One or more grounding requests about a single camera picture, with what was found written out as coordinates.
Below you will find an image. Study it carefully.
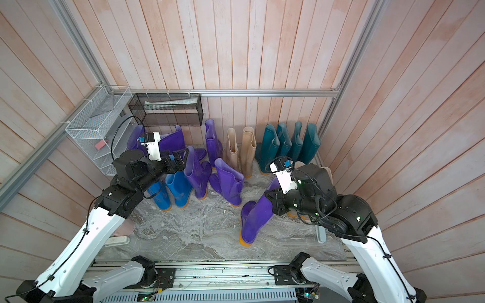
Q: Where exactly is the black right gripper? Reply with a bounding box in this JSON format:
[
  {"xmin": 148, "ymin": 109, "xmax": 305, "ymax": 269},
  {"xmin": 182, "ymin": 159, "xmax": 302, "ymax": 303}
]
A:
[{"xmin": 264, "ymin": 186, "xmax": 323, "ymax": 223}]

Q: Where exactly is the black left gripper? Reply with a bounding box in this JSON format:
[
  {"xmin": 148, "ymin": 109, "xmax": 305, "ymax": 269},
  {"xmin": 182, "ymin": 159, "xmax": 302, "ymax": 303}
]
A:
[{"xmin": 135, "ymin": 148, "xmax": 190, "ymax": 193}]

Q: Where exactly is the lilac purple boot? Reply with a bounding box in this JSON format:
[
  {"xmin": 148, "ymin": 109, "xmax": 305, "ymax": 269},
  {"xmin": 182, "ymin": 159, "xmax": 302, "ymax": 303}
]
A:
[
  {"xmin": 184, "ymin": 146, "xmax": 212, "ymax": 199},
  {"xmin": 209, "ymin": 158, "xmax": 245, "ymax": 207}
]

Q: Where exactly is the large blue boot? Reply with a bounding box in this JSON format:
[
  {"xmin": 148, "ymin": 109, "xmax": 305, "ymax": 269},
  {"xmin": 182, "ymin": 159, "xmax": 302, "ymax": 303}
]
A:
[{"xmin": 165, "ymin": 171, "xmax": 193, "ymax": 208}]

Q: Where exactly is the small blue boot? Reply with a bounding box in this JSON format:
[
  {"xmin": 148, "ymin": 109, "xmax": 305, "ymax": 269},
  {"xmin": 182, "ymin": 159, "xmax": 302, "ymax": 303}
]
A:
[{"xmin": 147, "ymin": 180, "xmax": 171, "ymax": 212}]

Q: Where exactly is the large purple boot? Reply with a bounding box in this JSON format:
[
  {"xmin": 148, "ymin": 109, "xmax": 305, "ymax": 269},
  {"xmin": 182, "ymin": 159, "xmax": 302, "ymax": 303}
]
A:
[{"xmin": 239, "ymin": 193, "xmax": 274, "ymax": 247}]

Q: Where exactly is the large beige boot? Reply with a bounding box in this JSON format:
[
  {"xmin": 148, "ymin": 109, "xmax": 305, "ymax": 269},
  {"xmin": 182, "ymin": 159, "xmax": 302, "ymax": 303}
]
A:
[{"xmin": 322, "ymin": 166, "xmax": 333, "ymax": 185}]

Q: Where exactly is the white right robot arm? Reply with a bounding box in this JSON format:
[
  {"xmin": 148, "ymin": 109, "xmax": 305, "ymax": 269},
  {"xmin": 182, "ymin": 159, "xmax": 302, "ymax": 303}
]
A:
[{"xmin": 265, "ymin": 157, "xmax": 427, "ymax": 302}]

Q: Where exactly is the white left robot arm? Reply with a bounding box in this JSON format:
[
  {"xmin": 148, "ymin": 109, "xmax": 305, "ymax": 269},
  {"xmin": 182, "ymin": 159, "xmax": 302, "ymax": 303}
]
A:
[{"xmin": 16, "ymin": 147, "xmax": 193, "ymax": 302}]

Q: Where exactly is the grey white remote right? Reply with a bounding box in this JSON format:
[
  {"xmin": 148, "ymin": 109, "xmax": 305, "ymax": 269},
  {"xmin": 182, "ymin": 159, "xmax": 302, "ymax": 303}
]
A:
[{"xmin": 316, "ymin": 225, "xmax": 327, "ymax": 244}]

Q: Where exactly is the pink eraser block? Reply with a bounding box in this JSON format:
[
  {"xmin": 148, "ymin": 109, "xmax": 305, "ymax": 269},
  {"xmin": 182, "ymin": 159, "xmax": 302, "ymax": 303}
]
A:
[{"xmin": 95, "ymin": 140, "xmax": 107, "ymax": 150}]

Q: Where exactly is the vented grille strip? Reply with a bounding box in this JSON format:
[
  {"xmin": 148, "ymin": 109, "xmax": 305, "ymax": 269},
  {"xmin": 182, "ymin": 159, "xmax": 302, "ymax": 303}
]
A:
[{"xmin": 102, "ymin": 288, "xmax": 298, "ymax": 303}]

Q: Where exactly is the white remote left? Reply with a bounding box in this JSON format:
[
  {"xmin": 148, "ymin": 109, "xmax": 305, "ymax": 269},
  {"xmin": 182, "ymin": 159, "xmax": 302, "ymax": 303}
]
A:
[{"xmin": 104, "ymin": 236, "xmax": 130, "ymax": 247}]

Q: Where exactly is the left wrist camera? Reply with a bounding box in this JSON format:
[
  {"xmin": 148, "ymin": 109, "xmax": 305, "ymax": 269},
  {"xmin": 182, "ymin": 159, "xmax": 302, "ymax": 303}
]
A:
[{"xmin": 139, "ymin": 132, "xmax": 161, "ymax": 161}]

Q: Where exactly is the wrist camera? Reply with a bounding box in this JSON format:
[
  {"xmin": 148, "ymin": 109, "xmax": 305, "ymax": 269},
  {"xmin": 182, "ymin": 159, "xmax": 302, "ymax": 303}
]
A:
[
  {"xmin": 139, "ymin": 132, "xmax": 161, "ymax": 161},
  {"xmin": 269, "ymin": 156, "xmax": 297, "ymax": 194}
]

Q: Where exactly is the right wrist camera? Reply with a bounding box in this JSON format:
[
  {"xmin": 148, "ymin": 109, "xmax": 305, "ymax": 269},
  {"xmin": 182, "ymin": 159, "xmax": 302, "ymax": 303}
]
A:
[{"xmin": 269, "ymin": 156, "xmax": 297, "ymax": 194}]

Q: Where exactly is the black mesh wall basket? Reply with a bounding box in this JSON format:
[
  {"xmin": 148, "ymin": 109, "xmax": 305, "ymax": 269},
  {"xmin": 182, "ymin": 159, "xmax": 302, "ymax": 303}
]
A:
[{"xmin": 128, "ymin": 92, "xmax": 204, "ymax": 127}]

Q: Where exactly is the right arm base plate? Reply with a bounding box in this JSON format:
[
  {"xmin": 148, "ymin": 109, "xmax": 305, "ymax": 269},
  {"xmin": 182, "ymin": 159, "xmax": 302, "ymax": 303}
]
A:
[{"xmin": 268, "ymin": 265, "xmax": 305, "ymax": 285}]

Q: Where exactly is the white wire wall shelf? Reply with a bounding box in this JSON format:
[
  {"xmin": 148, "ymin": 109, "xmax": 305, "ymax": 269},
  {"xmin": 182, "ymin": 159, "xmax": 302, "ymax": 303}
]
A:
[{"xmin": 66, "ymin": 85, "xmax": 138, "ymax": 176}]

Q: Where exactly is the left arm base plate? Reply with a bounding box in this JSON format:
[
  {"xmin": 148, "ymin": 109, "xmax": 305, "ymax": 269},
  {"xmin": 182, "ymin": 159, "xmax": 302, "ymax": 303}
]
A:
[{"xmin": 125, "ymin": 267, "xmax": 176, "ymax": 290}]

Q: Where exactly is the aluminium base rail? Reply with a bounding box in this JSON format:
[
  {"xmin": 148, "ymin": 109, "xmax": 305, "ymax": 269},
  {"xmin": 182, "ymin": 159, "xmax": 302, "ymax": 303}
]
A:
[{"xmin": 83, "ymin": 258, "xmax": 363, "ymax": 291}]

